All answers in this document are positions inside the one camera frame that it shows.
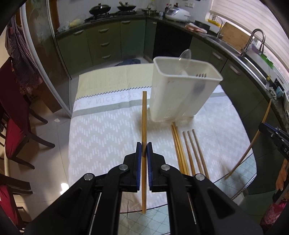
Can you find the right hand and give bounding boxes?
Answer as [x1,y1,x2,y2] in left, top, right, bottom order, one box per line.
[275,159,288,191]

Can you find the gas stove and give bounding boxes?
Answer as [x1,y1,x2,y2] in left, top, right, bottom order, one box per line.
[84,10,137,23]

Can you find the white window blind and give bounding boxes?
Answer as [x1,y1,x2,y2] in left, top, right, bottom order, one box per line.
[210,0,288,79]

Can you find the brown wooden chopstick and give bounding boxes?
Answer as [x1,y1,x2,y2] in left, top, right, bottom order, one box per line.
[182,131,195,176]
[192,129,210,179]
[187,131,204,174]

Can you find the pink white cloth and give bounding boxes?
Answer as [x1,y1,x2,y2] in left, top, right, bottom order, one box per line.
[185,23,208,34]

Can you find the patterned white tablecloth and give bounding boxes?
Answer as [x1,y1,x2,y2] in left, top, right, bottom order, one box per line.
[68,63,258,214]

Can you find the clear plastic spoon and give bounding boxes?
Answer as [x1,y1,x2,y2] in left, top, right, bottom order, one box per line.
[178,49,191,75]

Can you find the metal fork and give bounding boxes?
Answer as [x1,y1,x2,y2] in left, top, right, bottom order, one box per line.
[193,73,206,99]

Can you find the white plastic utensil holder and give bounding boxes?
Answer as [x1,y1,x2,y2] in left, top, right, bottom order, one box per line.
[149,57,223,122]

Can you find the glass sliding door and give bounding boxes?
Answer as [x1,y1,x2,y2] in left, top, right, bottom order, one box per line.
[20,1,72,117]

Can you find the curved bamboo chopstick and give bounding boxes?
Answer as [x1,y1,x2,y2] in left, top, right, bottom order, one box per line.
[225,100,272,179]

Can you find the small black pot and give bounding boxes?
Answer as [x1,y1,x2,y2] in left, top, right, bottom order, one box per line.
[142,8,156,15]

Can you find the purple hanging apron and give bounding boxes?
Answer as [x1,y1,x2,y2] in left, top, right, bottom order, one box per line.
[5,16,43,95]

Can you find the white rice cooker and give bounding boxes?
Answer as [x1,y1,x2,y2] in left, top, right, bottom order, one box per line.
[165,7,191,22]

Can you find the steel kitchen faucet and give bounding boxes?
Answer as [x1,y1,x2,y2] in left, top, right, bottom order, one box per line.
[241,28,266,57]

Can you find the red wooden chair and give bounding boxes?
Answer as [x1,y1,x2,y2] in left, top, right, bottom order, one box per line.
[1,57,55,169]

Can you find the black wok with lid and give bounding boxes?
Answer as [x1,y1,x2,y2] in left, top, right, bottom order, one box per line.
[89,3,111,16]

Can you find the light bamboo chopstick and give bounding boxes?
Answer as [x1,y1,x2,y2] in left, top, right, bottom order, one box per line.
[171,122,186,174]
[172,122,190,175]

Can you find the green lower cabinets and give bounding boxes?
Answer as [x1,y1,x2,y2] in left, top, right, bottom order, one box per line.
[56,16,269,138]

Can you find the wooden cutting board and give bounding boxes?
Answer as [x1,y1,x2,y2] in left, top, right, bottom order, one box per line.
[220,22,250,52]

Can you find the steel sink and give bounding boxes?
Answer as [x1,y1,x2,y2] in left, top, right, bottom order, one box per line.
[211,38,280,90]

